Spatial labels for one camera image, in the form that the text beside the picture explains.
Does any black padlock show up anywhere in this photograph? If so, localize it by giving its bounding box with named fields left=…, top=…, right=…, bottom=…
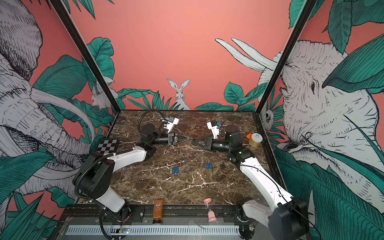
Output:
left=219, top=162, right=226, bottom=169

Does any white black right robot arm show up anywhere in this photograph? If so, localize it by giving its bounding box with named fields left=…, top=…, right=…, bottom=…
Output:
left=192, top=125, right=310, bottom=240

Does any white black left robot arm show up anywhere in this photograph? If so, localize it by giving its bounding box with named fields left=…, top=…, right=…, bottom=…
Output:
left=73, top=124, right=190, bottom=219

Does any orange rectangular device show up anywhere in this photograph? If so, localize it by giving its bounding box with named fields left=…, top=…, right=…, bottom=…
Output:
left=153, top=199, right=163, bottom=224

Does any black white checkerboard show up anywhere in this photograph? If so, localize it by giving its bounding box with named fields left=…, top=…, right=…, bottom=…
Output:
left=96, top=139, right=120, bottom=155

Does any pink hourglass timer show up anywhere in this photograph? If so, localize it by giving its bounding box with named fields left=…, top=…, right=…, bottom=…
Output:
left=204, top=198, right=218, bottom=224

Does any white ventilated strip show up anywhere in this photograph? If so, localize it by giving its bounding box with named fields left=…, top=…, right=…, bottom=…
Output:
left=65, top=225, right=240, bottom=236

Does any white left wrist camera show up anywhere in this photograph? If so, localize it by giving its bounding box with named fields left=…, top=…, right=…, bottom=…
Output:
left=165, top=117, right=179, bottom=134

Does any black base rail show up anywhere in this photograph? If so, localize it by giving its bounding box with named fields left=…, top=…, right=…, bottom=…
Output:
left=59, top=204, right=255, bottom=225

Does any black corner frame post right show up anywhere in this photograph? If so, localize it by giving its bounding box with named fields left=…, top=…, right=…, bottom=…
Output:
left=256, top=0, right=317, bottom=115

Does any black corner frame post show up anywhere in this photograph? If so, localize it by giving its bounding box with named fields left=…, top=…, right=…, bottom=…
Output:
left=256, top=0, right=317, bottom=115
left=50, top=0, right=121, bottom=114

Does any black corner frame post left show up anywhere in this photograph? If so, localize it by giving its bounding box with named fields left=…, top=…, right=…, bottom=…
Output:
left=50, top=0, right=121, bottom=114

